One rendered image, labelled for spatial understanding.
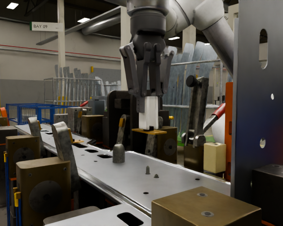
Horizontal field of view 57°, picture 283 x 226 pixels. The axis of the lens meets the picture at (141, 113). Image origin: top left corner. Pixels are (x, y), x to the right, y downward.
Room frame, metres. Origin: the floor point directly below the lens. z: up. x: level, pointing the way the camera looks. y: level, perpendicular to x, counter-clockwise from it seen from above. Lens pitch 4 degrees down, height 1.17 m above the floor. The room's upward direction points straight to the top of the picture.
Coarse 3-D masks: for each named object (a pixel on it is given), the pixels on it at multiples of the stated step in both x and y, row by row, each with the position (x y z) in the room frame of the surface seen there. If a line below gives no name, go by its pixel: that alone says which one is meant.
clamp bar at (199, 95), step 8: (192, 80) 0.62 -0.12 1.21; (200, 80) 0.65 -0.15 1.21; (208, 80) 0.65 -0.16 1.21; (192, 88) 0.66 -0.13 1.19; (200, 88) 0.64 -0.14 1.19; (192, 96) 0.65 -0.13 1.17; (200, 96) 0.63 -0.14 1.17; (192, 104) 0.65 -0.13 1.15; (200, 104) 0.63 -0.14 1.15; (192, 112) 0.65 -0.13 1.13; (200, 112) 0.63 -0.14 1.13; (192, 120) 0.65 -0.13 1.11; (200, 120) 0.63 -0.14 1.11; (192, 128) 0.65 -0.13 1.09; (200, 128) 0.63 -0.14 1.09
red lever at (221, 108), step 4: (224, 104) 0.70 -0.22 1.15; (220, 108) 0.69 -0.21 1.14; (224, 108) 0.69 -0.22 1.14; (216, 112) 0.68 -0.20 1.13; (220, 112) 0.69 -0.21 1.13; (224, 112) 0.69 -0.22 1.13; (212, 116) 0.68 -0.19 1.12; (216, 116) 0.68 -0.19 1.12; (220, 116) 0.68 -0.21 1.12; (208, 120) 0.67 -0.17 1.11; (212, 120) 0.67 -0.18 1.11; (216, 120) 0.68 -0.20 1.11; (204, 124) 0.67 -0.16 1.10; (208, 124) 0.66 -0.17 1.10; (212, 124) 0.67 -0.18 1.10; (204, 128) 0.65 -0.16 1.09; (208, 128) 0.66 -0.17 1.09; (204, 132) 0.65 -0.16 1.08; (192, 136) 0.64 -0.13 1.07; (192, 140) 0.63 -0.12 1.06
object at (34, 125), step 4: (28, 120) 0.80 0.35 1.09; (32, 120) 0.80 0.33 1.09; (36, 120) 0.80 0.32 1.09; (32, 124) 0.79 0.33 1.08; (36, 124) 0.80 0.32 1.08; (32, 128) 0.79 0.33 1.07; (36, 128) 0.80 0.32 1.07; (40, 128) 0.81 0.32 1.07; (32, 132) 0.80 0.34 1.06; (36, 132) 0.80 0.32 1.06; (40, 136) 0.81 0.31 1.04; (40, 140) 0.81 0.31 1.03; (40, 144) 0.81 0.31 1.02; (40, 148) 0.80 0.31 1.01; (44, 148) 0.82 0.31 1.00; (40, 152) 0.80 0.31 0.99; (44, 152) 0.81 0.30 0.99
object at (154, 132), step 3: (150, 126) 0.55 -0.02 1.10; (153, 126) 0.56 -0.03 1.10; (132, 129) 0.58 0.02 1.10; (135, 129) 0.58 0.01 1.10; (138, 129) 0.58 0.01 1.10; (141, 129) 0.58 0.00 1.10; (150, 129) 0.55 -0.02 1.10; (153, 129) 0.56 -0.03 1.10; (141, 132) 0.55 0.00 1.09; (144, 132) 0.54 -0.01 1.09; (147, 132) 0.53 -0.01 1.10; (150, 132) 0.53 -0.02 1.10; (153, 132) 0.53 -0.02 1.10; (156, 132) 0.53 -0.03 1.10; (159, 132) 0.53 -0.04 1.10; (162, 132) 0.53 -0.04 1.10; (165, 132) 0.53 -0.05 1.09
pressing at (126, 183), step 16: (48, 128) 1.34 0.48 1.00; (48, 144) 0.91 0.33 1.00; (80, 144) 0.91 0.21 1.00; (80, 160) 0.68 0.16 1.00; (96, 160) 0.68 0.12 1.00; (112, 160) 0.68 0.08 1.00; (128, 160) 0.68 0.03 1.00; (144, 160) 0.68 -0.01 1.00; (160, 160) 0.67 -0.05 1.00; (80, 176) 0.56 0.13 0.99; (96, 176) 0.54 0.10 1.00; (112, 176) 0.54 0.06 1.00; (128, 176) 0.54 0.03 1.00; (144, 176) 0.54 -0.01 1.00; (160, 176) 0.54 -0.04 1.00; (176, 176) 0.54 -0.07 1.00; (192, 176) 0.54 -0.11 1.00; (208, 176) 0.54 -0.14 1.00; (112, 192) 0.46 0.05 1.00; (128, 192) 0.45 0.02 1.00; (144, 192) 0.45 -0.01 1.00; (160, 192) 0.45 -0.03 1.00; (176, 192) 0.45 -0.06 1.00; (224, 192) 0.45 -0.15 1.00; (144, 208) 0.39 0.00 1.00
